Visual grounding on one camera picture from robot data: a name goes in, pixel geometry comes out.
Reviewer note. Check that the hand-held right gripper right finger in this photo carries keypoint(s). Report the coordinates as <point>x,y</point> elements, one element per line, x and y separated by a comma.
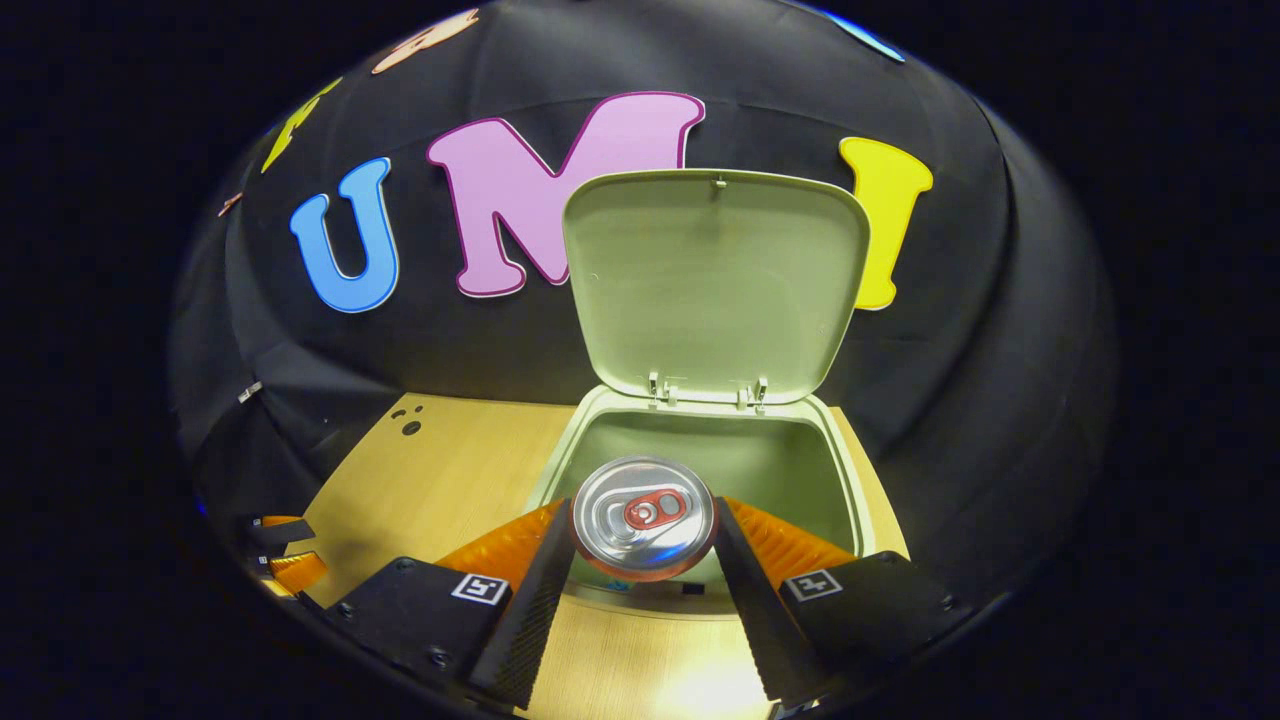
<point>760,620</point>

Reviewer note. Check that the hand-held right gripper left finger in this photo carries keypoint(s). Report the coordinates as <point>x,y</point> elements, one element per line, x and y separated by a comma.
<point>535,620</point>

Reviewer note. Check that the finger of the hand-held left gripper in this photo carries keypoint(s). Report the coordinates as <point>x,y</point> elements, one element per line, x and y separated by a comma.
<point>280,530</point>
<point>300,572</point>

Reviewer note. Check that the red pop can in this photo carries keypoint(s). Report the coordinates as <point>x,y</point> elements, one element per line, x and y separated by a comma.
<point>640,520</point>

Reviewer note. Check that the pale green desktop garbage bin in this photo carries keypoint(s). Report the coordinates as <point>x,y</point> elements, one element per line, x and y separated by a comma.
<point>710,280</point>

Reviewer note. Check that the wooden desktop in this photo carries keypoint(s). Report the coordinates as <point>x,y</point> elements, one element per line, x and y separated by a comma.
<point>450,480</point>

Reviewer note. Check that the silver cloth clip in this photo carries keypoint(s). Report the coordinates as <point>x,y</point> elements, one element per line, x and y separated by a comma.
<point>250,391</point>

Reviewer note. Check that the black backdrop cloth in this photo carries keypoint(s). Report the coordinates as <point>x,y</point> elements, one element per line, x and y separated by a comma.
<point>450,350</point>

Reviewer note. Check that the red cloth clip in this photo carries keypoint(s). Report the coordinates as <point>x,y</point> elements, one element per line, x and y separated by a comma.
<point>230,204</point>

